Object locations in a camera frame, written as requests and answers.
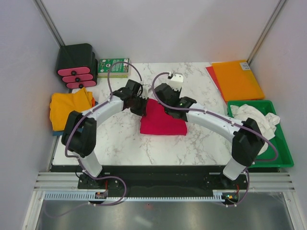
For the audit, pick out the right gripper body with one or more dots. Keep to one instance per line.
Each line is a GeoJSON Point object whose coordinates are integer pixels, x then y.
{"type": "Point", "coordinates": [166, 110]}

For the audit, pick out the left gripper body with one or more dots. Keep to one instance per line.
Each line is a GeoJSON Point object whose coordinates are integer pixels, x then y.
{"type": "Point", "coordinates": [138, 104]}

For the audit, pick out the magenta t shirt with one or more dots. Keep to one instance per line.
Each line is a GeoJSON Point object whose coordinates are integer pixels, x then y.
{"type": "Point", "coordinates": [157, 122]}

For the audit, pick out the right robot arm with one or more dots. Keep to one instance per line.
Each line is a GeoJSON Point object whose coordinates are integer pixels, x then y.
{"type": "Point", "coordinates": [244, 136]}

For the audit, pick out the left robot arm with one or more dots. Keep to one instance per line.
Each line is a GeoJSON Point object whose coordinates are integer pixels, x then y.
{"type": "Point", "coordinates": [79, 135]}

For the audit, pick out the green white box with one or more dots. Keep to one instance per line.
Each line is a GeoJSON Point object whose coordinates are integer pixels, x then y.
{"type": "Point", "coordinates": [119, 68]}

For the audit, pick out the red plastic folder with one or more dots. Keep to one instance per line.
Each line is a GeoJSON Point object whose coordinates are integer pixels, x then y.
{"type": "Point", "coordinates": [212, 74]}

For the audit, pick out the orange plastic folder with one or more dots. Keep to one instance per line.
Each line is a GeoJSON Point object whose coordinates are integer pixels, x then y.
{"type": "Point", "coordinates": [237, 81]}

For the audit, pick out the black pink drawer organizer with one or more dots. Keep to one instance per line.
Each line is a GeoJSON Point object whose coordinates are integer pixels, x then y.
{"type": "Point", "coordinates": [77, 66]}

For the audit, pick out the yellow folded t shirt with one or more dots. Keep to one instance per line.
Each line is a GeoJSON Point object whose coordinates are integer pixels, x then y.
{"type": "Point", "coordinates": [62, 104]}

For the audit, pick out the white crumpled t shirt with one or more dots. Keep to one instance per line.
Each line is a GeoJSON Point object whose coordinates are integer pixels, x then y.
{"type": "Point", "coordinates": [266, 123]}

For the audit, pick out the blue folded t shirt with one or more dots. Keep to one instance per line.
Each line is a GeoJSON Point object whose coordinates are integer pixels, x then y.
{"type": "Point", "coordinates": [59, 133]}

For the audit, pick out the green plastic tray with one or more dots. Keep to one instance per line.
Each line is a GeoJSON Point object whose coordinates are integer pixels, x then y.
{"type": "Point", "coordinates": [267, 157]}

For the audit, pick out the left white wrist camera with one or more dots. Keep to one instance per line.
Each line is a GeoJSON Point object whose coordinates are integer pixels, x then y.
{"type": "Point", "coordinates": [145, 91]}

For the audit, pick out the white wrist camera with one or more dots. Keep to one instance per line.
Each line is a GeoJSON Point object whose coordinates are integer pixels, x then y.
{"type": "Point", "coordinates": [175, 81]}
{"type": "Point", "coordinates": [145, 91]}

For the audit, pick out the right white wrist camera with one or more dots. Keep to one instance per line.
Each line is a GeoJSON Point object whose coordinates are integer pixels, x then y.
{"type": "Point", "coordinates": [175, 81]}

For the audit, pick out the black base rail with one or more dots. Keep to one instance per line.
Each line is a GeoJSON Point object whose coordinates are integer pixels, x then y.
{"type": "Point", "coordinates": [163, 181]}

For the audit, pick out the white cable duct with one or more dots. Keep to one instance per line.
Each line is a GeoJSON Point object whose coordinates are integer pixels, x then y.
{"type": "Point", "coordinates": [106, 196]}

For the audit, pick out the right aluminium corner post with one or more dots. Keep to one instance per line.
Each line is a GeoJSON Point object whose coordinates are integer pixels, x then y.
{"type": "Point", "coordinates": [268, 26]}

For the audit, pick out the aluminium corner post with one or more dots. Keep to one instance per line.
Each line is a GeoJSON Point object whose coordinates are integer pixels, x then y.
{"type": "Point", "coordinates": [49, 22]}
{"type": "Point", "coordinates": [268, 26]}

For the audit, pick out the left aluminium corner post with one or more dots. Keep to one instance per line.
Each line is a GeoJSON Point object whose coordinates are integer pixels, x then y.
{"type": "Point", "coordinates": [49, 22]}

